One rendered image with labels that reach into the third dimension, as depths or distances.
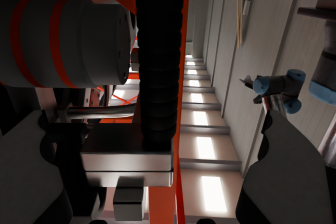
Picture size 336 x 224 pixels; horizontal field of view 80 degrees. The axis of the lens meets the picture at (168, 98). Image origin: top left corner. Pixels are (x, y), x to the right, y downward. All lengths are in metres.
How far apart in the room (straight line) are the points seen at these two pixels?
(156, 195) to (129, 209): 1.07
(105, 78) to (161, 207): 1.15
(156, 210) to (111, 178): 1.19
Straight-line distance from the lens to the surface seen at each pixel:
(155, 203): 1.36
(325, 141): 0.95
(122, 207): 0.23
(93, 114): 0.45
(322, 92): 0.72
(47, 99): 0.44
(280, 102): 0.94
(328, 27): 0.70
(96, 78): 0.33
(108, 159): 0.21
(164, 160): 0.20
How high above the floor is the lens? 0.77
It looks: 28 degrees up
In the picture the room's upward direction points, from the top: 178 degrees counter-clockwise
